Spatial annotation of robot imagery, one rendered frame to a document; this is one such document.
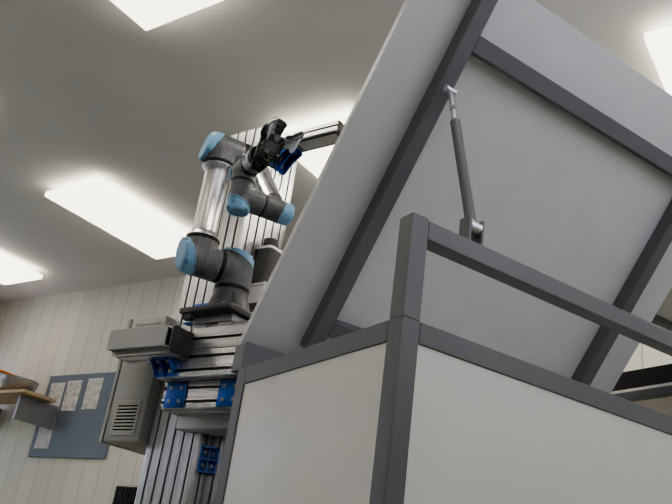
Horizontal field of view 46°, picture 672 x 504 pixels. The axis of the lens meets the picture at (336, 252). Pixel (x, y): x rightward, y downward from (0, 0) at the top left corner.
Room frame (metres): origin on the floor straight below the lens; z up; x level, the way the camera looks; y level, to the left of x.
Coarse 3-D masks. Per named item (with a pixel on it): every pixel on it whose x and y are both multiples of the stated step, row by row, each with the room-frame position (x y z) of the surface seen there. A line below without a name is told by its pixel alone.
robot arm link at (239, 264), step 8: (224, 248) 2.47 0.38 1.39; (232, 248) 2.45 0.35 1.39; (224, 256) 2.42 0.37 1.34; (232, 256) 2.43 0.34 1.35; (240, 256) 2.44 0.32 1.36; (248, 256) 2.45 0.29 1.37; (224, 264) 2.42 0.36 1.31; (232, 264) 2.43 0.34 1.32; (240, 264) 2.44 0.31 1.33; (248, 264) 2.46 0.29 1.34; (224, 272) 2.43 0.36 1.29; (232, 272) 2.44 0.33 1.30; (240, 272) 2.44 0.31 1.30; (248, 272) 2.46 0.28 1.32; (216, 280) 2.46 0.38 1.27; (224, 280) 2.44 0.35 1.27; (232, 280) 2.44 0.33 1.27; (240, 280) 2.45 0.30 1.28; (248, 280) 2.47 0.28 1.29; (248, 288) 2.48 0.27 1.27
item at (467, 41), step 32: (480, 0) 1.35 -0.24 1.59; (480, 32) 1.39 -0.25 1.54; (448, 64) 1.42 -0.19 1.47; (512, 64) 1.46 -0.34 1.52; (544, 96) 1.54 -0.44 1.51; (576, 96) 1.57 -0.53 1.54; (416, 128) 1.51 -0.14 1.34; (608, 128) 1.65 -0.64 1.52; (416, 160) 1.56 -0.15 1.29; (384, 192) 1.59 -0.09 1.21; (384, 224) 1.64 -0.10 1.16; (352, 256) 1.67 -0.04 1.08; (640, 256) 1.99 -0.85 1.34; (640, 288) 2.02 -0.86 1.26; (320, 320) 1.76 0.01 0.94; (608, 352) 2.13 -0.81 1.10
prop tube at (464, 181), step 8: (456, 120) 1.41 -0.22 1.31; (456, 128) 1.40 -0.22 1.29; (456, 136) 1.40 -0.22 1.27; (456, 144) 1.40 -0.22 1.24; (456, 152) 1.39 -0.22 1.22; (464, 152) 1.39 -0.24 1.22; (456, 160) 1.39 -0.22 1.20; (464, 160) 1.39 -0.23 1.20; (464, 168) 1.38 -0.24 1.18; (464, 176) 1.37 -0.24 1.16; (464, 184) 1.37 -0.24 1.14; (464, 192) 1.37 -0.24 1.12; (464, 200) 1.36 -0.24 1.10; (472, 200) 1.36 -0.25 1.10; (464, 208) 1.36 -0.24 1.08; (472, 208) 1.36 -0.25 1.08; (464, 216) 1.37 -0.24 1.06; (472, 224) 1.34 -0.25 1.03; (480, 224) 1.35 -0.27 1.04; (472, 232) 1.35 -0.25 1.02; (480, 232) 1.35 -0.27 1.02
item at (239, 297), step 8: (216, 288) 2.46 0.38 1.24; (224, 288) 2.44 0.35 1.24; (232, 288) 2.44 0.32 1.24; (240, 288) 2.45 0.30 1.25; (216, 296) 2.44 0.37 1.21; (224, 296) 2.43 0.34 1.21; (232, 296) 2.44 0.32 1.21; (240, 296) 2.45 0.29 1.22; (208, 304) 2.45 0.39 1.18; (240, 304) 2.44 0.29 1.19; (248, 304) 2.48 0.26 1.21
